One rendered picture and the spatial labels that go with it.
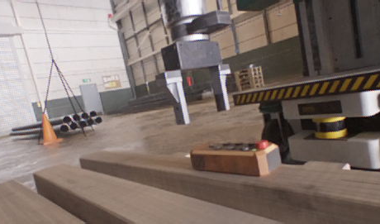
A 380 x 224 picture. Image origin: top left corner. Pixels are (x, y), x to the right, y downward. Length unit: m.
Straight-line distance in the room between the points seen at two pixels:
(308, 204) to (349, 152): 0.51
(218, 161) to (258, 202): 0.11
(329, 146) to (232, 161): 0.50
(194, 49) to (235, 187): 0.27
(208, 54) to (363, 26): 0.78
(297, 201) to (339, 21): 0.93
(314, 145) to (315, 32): 0.49
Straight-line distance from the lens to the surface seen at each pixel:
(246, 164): 0.46
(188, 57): 0.49
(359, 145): 0.89
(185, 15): 0.51
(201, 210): 0.39
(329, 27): 1.25
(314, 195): 0.40
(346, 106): 0.87
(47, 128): 4.94
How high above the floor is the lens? 0.37
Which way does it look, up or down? 5 degrees down
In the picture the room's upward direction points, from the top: 12 degrees counter-clockwise
